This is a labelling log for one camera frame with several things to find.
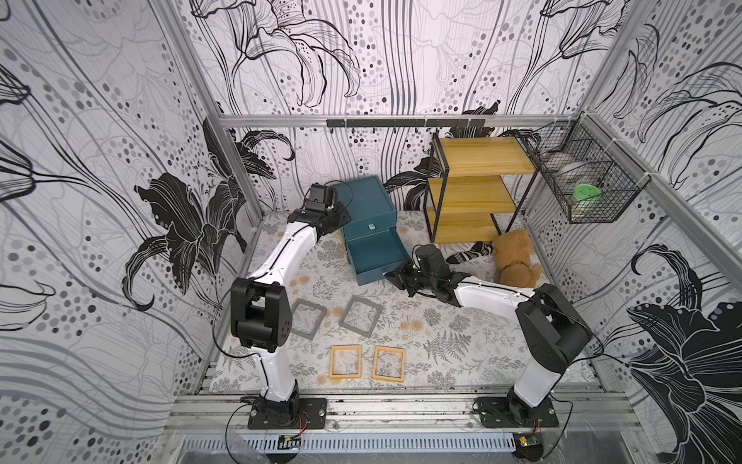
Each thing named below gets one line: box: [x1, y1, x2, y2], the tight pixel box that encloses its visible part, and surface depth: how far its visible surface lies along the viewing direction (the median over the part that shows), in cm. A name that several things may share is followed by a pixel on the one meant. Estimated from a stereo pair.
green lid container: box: [572, 183, 603, 202], surface depth 81 cm
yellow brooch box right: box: [371, 346, 406, 383], surface depth 82 cm
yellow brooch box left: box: [329, 345, 362, 379], surface depth 83 cm
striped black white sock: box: [446, 241, 493, 264], surface depth 106 cm
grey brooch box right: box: [339, 294, 384, 339], surface depth 92 cm
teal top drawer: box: [342, 210, 398, 239], surface depth 93 cm
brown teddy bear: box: [492, 230, 543, 289], surface depth 95 cm
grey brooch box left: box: [290, 297, 328, 341], surface depth 92 cm
